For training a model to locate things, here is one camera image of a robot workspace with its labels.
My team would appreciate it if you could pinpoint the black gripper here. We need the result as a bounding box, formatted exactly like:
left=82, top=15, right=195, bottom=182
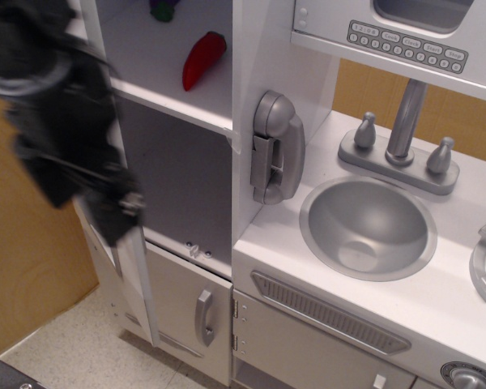
left=0, top=1, right=144, bottom=246

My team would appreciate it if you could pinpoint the white fridge door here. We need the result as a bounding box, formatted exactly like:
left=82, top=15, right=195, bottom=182
left=68, top=1, right=160, bottom=347

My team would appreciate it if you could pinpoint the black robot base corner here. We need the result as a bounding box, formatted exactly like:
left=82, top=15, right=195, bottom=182
left=0, top=360, right=45, bottom=389

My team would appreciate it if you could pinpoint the purple toy eggplant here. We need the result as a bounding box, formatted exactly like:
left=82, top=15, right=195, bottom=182
left=149, top=0, right=180, bottom=23

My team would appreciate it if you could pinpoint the red toy chili pepper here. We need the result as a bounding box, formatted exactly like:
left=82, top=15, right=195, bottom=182
left=182, top=31, right=227, bottom=91

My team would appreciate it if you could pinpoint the light wooden board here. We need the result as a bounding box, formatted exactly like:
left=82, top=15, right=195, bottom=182
left=0, top=100, right=98, bottom=354

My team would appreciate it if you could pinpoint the white lower freezer door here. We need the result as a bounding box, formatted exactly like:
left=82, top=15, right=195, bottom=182
left=143, top=228, right=232, bottom=386

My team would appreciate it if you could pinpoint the white toy kitchen cabinet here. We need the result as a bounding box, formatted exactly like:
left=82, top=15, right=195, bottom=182
left=96, top=1, right=486, bottom=388

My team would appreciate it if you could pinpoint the silver vent grille panel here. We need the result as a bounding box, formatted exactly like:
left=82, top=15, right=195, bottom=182
left=250, top=271, right=411, bottom=355

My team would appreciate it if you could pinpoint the silver round sink bowl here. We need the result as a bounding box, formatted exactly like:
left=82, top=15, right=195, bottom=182
left=299, top=177, right=437, bottom=282

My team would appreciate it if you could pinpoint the white oven door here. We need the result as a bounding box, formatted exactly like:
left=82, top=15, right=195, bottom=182
left=232, top=291, right=416, bottom=388

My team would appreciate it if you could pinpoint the silver toy faucet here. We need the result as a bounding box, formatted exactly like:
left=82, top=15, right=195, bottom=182
left=338, top=79, right=460, bottom=195

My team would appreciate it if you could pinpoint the white toy microwave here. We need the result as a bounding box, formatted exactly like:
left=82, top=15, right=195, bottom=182
left=291, top=1, right=486, bottom=100

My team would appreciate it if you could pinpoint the brown cardboard backing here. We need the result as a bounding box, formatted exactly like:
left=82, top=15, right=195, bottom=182
left=333, top=59, right=486, bottom=160

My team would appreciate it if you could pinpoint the silver oven knob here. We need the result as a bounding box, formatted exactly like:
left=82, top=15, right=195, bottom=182
left=441, top=361, right=486, bottom=389

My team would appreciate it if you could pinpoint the silver toy wall phone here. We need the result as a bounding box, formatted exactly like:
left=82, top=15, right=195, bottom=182
left=250, top=91, right=305, bottom=205

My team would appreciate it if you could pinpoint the silver lower door handle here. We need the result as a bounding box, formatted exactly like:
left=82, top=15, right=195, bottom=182
left=194, top=289, right=215, bottom=347

